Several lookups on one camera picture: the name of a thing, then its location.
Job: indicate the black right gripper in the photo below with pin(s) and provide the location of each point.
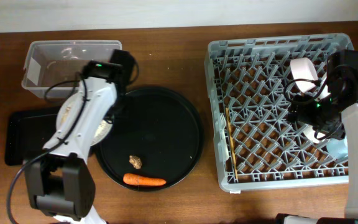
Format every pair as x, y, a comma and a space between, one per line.
299, 112

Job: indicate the cream paper cup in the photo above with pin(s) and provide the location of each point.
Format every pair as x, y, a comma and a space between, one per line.
312, 135

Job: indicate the light blue plastic cup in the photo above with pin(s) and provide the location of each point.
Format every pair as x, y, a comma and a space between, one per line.
337, 148

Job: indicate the pink bowl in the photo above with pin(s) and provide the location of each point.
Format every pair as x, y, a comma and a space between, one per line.
304, 73

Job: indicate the wooden chopstick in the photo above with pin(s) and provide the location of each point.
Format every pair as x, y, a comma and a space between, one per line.
231, 143

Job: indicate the white plastic fork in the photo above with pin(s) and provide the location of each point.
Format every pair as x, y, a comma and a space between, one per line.
223, 137

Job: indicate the brown walnut piece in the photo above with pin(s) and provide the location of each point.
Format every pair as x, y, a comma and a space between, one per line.
135, 162

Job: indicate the orange carrot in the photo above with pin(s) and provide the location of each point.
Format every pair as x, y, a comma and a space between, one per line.
138, 180

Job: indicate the grey plate with food scraps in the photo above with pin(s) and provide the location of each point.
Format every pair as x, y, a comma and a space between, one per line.
102, 130

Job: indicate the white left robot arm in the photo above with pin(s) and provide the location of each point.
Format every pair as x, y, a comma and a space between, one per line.
58, 180

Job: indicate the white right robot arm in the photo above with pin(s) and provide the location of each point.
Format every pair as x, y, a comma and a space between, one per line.
342, 84

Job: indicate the grey dishwasher rack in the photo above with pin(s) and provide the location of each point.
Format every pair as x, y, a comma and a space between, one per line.
248, 76

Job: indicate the round black tray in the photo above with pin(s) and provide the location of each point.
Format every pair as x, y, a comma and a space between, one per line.
159, 126

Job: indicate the clear plastic bin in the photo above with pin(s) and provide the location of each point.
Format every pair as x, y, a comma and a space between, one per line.
49, 62

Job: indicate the black rectangular tray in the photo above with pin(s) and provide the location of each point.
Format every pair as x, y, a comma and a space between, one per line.
28, 131

